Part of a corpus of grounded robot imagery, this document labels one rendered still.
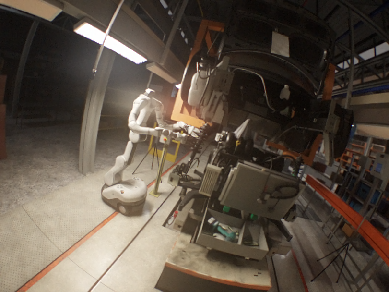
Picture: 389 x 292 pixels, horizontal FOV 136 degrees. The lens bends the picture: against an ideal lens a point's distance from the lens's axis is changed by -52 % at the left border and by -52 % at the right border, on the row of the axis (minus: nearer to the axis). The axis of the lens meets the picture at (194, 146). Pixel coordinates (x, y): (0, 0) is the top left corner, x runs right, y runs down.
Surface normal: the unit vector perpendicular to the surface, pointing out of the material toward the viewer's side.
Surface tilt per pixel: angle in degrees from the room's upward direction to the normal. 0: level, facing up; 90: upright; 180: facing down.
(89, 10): 90
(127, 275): 0
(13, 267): 0
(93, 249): 0
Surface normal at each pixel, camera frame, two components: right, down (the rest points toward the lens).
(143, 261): 0.28, -0.94
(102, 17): 0.94, 0.31
